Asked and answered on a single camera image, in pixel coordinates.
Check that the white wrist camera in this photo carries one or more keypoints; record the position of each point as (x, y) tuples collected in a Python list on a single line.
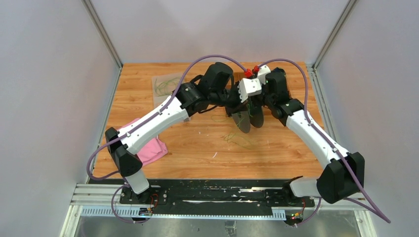
[(260, 72), (249, 87)]

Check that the clear plastic box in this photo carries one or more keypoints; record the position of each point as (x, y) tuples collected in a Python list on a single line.
[(163, 86)]

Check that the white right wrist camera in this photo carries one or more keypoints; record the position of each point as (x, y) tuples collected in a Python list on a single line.
[(260, 72)]

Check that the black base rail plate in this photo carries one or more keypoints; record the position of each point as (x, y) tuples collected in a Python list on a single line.
[(215, 198)]

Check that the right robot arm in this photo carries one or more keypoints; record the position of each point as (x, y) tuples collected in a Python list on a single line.
[(343, 172)]

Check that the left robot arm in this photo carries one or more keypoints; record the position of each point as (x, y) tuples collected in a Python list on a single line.
[(215, 88)]

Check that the pink folded cloth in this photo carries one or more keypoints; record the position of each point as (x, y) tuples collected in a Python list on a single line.
[(152, 151)]

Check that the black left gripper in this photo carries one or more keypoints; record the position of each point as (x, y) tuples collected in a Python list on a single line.
[(238, 106)]

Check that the aluminium frame post right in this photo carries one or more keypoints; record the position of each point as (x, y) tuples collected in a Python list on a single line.
[(313, 68)]

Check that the aluminium frame post left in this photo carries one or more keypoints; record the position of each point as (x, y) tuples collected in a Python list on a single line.
[(88, 4)]

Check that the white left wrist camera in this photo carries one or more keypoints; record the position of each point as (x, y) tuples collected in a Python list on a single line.
[(249, 87)]

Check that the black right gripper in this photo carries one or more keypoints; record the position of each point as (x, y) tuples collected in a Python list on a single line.
[(260, 103)]

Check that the aluminium frame post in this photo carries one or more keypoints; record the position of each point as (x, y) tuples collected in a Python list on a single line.
[(88, 4), (313, 68)]

